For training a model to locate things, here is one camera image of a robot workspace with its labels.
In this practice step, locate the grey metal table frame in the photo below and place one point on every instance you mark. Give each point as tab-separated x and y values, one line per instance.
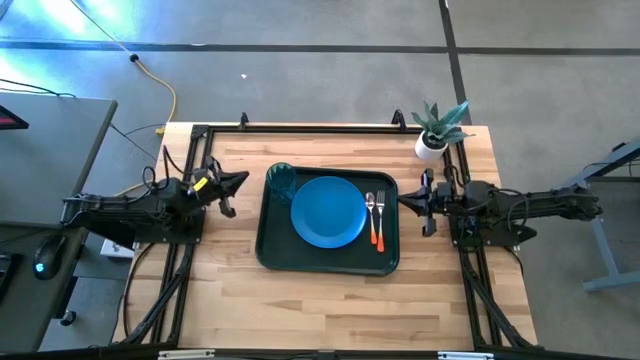
607	250

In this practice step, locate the blue round plate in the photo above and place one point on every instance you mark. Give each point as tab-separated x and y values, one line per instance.
327	212

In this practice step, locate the teal translucent plastic cup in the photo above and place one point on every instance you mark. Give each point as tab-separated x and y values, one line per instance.
281	182

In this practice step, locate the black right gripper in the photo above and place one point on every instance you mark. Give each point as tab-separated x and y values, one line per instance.
436	197

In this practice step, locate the green plant in white pot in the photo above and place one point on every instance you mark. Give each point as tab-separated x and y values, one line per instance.
430	149

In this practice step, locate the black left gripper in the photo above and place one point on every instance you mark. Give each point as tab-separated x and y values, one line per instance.
225	197

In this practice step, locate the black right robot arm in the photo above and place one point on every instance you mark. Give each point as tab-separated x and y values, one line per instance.
545	207

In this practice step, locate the black chair caster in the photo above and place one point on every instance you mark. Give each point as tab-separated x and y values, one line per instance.
68	318

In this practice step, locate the grey desk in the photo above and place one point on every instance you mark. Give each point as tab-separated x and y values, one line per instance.
50	160

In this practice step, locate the silver metal bracket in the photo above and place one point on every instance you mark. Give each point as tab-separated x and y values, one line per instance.
466	356
186	355

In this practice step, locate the white power adapter box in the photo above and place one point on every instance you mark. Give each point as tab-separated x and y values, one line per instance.
116	248

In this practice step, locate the black computer mouse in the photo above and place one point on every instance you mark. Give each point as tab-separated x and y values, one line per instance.
48	257

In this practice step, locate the black monitor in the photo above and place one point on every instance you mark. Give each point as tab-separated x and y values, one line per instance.
10	120

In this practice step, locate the black frame bracket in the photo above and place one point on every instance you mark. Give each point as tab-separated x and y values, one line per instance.
398	119
244	119

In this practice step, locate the dark green plastic tray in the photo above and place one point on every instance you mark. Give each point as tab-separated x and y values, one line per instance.
280	250

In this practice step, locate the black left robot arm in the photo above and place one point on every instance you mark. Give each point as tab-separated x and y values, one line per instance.
125	212

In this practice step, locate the black aluminium table frame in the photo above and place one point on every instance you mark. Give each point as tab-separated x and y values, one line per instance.
325	129

